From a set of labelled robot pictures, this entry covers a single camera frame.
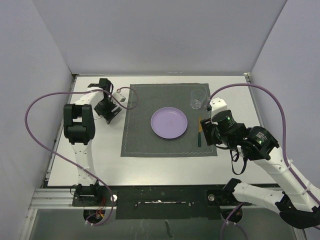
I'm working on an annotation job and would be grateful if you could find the grey cloth napkin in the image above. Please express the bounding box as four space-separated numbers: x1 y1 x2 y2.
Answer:
121 83 217 158

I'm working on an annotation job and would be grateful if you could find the purple plate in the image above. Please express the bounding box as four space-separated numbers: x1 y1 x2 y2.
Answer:
150 107 188 139

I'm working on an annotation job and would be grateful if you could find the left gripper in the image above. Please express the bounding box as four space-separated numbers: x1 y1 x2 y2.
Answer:
93 97 120 123

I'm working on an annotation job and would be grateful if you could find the green handled knife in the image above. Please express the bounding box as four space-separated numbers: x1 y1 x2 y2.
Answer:
197 116 202 148

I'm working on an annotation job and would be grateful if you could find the purple cable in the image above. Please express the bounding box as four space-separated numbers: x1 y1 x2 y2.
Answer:
24 86 139 227
204 83 320 240

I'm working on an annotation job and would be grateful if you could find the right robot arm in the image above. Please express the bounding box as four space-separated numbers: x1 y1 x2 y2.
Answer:
200 110 320 229

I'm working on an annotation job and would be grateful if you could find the aluminium frame rail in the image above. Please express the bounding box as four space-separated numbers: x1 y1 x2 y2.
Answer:
29 185 239 210

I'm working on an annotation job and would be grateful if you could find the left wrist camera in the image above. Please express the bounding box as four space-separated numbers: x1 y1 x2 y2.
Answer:
112 91 126 103

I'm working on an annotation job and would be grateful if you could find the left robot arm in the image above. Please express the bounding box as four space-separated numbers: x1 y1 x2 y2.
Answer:
63 78 126 206

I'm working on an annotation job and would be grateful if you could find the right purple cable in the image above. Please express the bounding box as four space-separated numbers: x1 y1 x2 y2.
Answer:
204 83 320 240

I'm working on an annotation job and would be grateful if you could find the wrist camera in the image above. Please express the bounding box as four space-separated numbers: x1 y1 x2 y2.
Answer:
112 91 126 103
205 97 228 119

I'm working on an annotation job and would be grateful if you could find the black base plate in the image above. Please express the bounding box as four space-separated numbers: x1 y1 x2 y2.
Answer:
72 184 239 220

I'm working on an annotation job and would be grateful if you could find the clear drinking glass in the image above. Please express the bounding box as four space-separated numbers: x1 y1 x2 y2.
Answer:
190 89 207 110

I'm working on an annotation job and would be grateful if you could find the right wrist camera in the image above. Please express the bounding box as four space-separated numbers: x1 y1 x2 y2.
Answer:
205 97 228 119

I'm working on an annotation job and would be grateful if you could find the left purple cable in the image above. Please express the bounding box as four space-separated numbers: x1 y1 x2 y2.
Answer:
24 86 139 227

